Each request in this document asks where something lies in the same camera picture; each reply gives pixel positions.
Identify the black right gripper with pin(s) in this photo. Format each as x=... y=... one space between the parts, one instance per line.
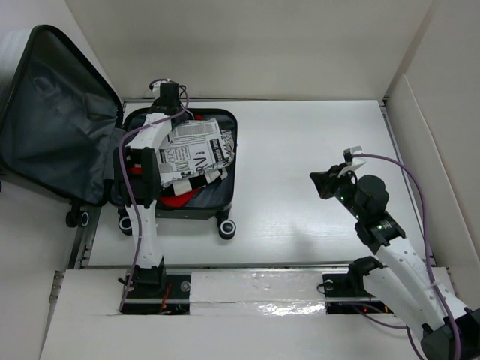
x=325 y=181

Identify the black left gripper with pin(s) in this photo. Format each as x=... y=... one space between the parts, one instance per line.
x=179 y=106

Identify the newspaper print cloth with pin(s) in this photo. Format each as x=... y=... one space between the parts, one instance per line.
x=195 y=148

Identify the black white striped towel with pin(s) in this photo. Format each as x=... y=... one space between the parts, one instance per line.
x=186 y=185

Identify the red shorts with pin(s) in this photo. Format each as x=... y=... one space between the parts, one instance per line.
x=135 y=120

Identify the black suitcase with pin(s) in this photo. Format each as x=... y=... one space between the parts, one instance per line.
x=61 y=123

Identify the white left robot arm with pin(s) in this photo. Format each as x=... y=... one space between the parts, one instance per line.
x=138 y=182

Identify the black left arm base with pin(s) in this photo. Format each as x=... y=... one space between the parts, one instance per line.
x=154 y=291

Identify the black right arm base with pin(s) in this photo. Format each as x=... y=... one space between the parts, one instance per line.
x=344 y=296

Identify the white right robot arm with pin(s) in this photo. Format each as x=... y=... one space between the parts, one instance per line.
x=445 y=326

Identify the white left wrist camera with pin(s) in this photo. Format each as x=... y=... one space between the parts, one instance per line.
x=154 y=86

